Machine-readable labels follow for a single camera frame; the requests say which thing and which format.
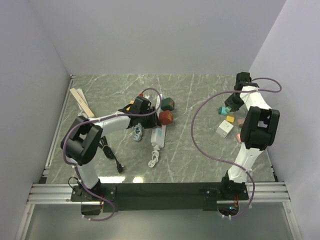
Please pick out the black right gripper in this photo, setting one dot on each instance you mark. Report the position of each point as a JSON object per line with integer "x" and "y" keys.
{"x": 229, "y": 102}

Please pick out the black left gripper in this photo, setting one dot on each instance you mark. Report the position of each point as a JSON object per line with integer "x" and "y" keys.
{"x": 152, "y": 123}

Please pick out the teal usb charger cube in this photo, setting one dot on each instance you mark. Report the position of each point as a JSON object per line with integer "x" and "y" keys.
{"x": 222, "y": 111}

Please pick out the yellow usb charger cube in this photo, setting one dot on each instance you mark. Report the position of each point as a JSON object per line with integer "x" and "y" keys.
{"x": 230, "y": 119}

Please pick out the pink plug adapter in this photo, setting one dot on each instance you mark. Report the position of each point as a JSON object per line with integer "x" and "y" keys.
{"x": 240, "y": 122}
{"x": 238, "y": 137}

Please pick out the white cube adapter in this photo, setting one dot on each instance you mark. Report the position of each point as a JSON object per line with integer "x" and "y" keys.
{"x": 224, "y": 128}

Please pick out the red-brown cube adapter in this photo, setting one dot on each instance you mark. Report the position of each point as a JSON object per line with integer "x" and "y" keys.
{"x": 166, "y": 117}

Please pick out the beige power strip red sockets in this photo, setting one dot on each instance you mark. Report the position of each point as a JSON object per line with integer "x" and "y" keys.
{"x": 85, "y": 107}

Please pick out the small white power strip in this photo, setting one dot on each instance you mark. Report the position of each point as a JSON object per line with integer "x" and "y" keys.
{"x": 80, "y": 101}

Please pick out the mint green plug adapter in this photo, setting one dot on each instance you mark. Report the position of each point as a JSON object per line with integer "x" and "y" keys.
{"x": 228, "y": 110}

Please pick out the long white power strip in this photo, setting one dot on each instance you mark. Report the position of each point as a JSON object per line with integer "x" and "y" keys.
{"x": 158, "y": 134}

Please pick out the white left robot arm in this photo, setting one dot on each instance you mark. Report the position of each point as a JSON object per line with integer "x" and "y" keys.
{"x": 80, "y": 144}

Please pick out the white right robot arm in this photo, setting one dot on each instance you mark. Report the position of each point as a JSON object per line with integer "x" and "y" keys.
{"x": 257, "y": 133}

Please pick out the green cube adapter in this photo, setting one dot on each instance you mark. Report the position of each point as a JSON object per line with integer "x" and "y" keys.
{"x": 167, "y": 104}

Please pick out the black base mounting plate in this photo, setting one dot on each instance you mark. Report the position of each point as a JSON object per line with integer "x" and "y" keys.
{"x": 171, "y": 196}

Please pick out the aluminium frame rail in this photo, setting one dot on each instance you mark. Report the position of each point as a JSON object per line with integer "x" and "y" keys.
{"x": 42, "y": 193}

